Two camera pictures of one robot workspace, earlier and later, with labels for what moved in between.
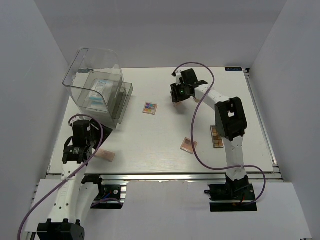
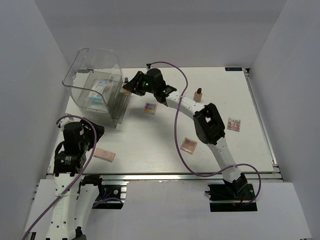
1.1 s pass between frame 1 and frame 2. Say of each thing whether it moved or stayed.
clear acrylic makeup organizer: stayed
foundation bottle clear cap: moved
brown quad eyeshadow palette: stayed
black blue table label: stayed
